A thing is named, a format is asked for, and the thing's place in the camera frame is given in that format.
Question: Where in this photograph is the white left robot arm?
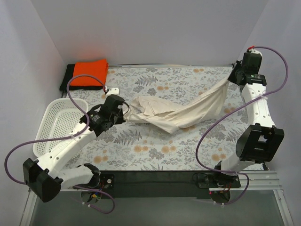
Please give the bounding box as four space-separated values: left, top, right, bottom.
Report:
23 94 125 202

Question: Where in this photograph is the floral patterned table cloth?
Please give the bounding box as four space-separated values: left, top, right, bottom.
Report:
66 67 248 170

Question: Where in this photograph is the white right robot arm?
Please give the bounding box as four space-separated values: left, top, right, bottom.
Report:
213 49 284 187

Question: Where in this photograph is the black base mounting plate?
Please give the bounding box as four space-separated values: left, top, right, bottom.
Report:
95 170 241 199

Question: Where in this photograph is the white plastic laundry basket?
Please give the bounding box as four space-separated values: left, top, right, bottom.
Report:
33 98 88 157

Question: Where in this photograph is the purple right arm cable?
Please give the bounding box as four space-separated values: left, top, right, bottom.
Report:
195 45 289 205

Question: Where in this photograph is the orange folded t shirt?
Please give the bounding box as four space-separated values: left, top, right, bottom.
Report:
71 59 109 87

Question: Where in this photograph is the cream white t shirt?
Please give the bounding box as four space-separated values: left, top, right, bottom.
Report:
124 78 229 134

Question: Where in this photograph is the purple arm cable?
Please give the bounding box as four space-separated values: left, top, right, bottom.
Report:
195 45 289 205
4 74 116 215

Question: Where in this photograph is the aluminium front frame rail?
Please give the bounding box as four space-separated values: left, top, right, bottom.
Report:
209 170 283 192

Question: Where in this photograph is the black folded t shirt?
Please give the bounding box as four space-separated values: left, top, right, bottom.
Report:
59 64 103 92

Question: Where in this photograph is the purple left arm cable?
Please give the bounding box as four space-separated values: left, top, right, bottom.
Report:
4 74 116 215

